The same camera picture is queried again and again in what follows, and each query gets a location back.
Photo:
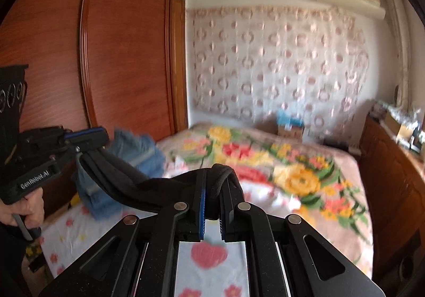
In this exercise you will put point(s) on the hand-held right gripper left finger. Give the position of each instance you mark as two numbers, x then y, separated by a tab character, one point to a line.
202	214

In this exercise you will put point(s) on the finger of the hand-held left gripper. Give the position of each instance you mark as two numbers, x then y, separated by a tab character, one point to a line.
86	133
92	147

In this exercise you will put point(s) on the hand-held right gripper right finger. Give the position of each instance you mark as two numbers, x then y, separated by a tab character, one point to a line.
223	217

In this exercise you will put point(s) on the black pants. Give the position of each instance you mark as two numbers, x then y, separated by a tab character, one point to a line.
146	190

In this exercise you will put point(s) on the person's left hand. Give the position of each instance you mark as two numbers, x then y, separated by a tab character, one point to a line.
30	209

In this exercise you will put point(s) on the light blue folded jeans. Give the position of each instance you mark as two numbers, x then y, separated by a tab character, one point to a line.
142	154

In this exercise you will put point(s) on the blue denim folded jeans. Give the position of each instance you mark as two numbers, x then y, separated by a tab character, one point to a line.
96	200

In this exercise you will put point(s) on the strawberry print bed sheet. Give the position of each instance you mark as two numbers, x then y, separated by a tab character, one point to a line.
212	270

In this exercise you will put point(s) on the floral blanket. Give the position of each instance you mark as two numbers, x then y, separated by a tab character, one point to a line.
298	184

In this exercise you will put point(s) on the wooden wardrobe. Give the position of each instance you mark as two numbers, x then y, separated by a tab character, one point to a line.
126	51

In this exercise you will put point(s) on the blue plastic bag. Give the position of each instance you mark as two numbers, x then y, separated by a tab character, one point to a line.
289	118

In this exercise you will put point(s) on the circle pattern curtain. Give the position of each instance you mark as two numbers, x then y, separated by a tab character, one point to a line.
272	61

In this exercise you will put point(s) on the wooden cabinet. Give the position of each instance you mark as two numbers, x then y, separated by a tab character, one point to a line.
391	184

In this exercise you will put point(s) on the open cardboard box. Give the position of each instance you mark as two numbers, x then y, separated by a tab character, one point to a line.
400	127

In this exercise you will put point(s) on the beige wrapped pipe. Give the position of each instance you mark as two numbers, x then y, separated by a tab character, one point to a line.
398	35

